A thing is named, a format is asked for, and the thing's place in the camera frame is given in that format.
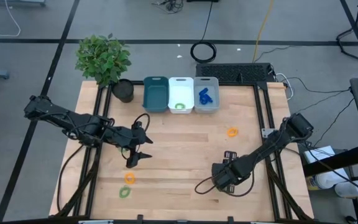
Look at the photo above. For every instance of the black aluminium table frame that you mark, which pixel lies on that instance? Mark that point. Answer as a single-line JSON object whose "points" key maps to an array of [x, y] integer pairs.
{"points": [[90, 199]]}

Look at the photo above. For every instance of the black table clamp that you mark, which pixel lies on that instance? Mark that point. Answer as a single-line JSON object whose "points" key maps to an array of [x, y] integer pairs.
{"points": [[230, 219], [140, 217]]}

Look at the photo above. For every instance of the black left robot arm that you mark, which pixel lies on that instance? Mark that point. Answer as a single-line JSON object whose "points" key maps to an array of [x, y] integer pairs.
{"points": [[57, 116]]}

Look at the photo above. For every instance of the white paper box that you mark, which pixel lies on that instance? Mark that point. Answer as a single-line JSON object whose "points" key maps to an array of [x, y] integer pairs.
{"points": [[319, 154]]}

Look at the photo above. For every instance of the white paper towel roll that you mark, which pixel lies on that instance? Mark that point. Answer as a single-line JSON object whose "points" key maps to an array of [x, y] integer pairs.
{"points": [[331, 180]]}

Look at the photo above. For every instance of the white plastic object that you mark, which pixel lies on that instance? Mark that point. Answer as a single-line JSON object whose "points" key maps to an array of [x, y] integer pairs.
{"points": [[350, 189]]}

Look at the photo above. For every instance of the black vented computer case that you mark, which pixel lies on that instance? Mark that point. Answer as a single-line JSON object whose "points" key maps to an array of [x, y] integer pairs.
{"points": [[235, 73]]}

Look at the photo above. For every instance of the black plant pot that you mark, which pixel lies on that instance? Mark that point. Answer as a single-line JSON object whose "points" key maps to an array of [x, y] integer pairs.
{"points": [[123, 91]]}

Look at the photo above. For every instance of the grey plastic bin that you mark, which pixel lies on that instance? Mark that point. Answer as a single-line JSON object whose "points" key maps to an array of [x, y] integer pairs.
{"points": [[214, 107]]}

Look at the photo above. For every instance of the silver mounting plate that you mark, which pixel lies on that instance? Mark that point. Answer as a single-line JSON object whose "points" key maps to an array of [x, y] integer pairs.
{"points": [[266, 133]]}

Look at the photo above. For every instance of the grey cart base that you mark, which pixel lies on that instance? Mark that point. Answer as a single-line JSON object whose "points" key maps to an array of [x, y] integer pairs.
{"points": [[17, 2]]}

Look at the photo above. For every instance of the black floor box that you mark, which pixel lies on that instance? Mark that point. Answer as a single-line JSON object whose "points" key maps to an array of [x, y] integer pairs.
{"points": [[202, 1]]}

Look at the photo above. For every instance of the teal plastic bin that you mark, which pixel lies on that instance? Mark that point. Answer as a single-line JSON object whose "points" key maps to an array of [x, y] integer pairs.
{"points": [[155, 93]]}

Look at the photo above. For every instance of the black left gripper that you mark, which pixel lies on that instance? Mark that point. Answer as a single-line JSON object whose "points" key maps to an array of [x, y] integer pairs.
{"points": [[124, 137]]}

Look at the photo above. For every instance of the white plastic bin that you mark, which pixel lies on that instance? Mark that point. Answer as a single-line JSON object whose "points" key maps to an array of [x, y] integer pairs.
{"points": [[181, 90]]}

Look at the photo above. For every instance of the green artificial plant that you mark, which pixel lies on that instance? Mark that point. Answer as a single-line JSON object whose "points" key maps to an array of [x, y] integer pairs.
{"points": [[101, 59]]}

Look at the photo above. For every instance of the black metal beam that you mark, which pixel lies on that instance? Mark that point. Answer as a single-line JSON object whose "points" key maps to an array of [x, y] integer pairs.
{"points": [[337, 161]]}

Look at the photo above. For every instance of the yellow packet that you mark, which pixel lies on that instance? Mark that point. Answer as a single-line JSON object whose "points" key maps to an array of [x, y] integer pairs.
{"points": [[312, 183]]}

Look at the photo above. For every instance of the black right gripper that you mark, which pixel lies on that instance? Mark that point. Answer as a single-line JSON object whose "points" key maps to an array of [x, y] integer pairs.
{"points": [[228, 174]]}

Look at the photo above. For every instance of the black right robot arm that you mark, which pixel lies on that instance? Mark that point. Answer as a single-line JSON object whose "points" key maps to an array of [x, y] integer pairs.
{"points": [[269, 146]]}

